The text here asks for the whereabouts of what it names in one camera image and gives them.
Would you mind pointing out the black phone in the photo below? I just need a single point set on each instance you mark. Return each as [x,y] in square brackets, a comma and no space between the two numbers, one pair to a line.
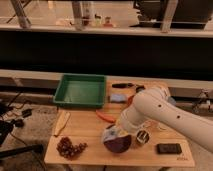
[169,148]

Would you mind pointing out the small black measuring cup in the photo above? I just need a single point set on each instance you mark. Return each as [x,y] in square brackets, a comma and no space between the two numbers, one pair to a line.
[139,88]

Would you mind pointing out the bunch of dark grapes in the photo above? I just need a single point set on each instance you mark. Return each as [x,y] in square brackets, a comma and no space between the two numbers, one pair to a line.
[68,150]

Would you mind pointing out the wooden spatula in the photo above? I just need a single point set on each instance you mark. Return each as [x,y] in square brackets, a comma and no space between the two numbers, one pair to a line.
[61,123]

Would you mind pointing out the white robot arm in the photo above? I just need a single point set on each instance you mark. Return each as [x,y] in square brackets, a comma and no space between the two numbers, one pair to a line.
[153,103]

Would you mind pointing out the metal whisk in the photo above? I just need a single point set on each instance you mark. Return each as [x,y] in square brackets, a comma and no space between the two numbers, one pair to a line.
[147,124]

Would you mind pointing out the light blue towel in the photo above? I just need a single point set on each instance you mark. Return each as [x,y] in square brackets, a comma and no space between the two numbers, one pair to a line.
[112,132]

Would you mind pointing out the blue sponge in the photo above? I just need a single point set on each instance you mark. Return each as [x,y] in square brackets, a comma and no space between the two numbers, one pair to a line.
[118,98]

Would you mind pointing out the orange bowl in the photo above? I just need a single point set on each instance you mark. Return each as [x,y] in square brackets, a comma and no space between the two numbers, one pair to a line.
[130,100]

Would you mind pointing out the purple bowl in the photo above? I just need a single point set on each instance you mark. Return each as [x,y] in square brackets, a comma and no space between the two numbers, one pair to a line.
[118,145]

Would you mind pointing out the small metal cup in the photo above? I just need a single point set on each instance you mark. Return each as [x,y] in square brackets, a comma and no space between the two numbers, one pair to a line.
[142,137]

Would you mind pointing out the green plastic tray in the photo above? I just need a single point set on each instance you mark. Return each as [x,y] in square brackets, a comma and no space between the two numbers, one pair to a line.
[81,91]

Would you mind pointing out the clear glass cup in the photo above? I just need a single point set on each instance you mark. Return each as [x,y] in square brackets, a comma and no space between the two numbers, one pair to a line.
[161,127]

